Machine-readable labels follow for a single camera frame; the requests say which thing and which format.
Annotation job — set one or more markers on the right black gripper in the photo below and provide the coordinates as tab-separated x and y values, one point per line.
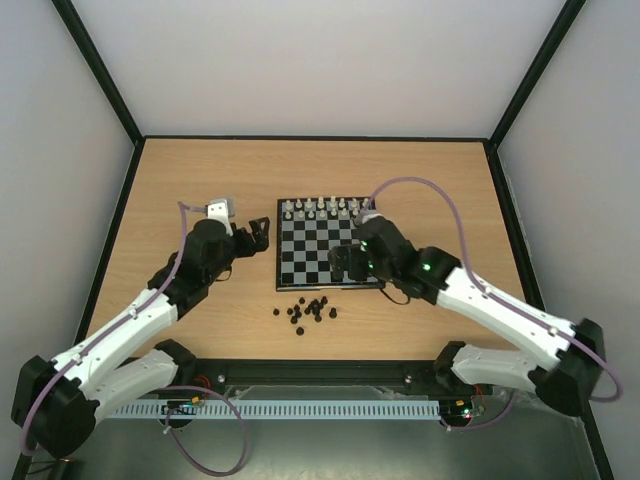
358	260

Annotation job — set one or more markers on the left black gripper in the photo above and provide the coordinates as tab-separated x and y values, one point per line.
262	239

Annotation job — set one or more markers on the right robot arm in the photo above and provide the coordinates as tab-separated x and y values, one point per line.
557	360

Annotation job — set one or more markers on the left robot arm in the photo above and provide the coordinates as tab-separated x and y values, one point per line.
59	402

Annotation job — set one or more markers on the right circuit board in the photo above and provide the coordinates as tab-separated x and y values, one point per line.
466	408

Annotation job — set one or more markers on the circuit board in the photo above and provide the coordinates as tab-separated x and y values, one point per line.
466	408
182	402

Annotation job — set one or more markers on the left circuit board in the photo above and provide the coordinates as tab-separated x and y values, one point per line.
182	402

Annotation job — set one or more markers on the black and silver chessboard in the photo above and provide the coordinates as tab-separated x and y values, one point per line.
303	245

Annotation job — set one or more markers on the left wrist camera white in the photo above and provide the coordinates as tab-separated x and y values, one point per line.
221	207

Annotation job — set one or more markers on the black aluminium rail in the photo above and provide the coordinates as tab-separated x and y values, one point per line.
388	373

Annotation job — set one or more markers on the white slotted cable duct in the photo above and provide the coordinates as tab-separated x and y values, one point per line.
420	410

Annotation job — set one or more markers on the black frame post left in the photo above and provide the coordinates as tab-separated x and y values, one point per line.
86	46

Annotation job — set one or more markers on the black frame post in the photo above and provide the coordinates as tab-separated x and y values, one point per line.
86	46
546	52

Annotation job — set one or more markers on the black frame post right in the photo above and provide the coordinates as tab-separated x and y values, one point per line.
546	52

